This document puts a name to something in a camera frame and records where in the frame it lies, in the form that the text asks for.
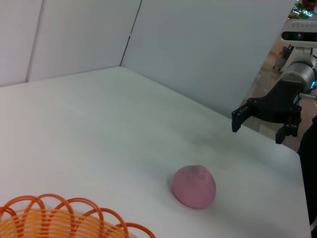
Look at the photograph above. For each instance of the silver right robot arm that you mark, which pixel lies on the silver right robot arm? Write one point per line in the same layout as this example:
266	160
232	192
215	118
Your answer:
301	72

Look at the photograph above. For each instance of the black robot torso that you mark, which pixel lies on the black robot torso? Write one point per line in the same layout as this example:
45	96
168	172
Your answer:
309	173

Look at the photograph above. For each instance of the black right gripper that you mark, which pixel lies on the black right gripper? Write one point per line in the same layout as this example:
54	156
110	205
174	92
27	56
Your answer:
277	106

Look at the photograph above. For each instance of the black background chair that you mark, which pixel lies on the black background chair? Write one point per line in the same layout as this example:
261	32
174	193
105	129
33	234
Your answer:
284	53

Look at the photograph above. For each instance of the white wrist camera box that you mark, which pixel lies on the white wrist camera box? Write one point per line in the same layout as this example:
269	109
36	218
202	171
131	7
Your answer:
302	34

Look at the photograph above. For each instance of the pink peach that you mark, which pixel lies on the pink peach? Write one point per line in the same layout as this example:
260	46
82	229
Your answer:
193	187

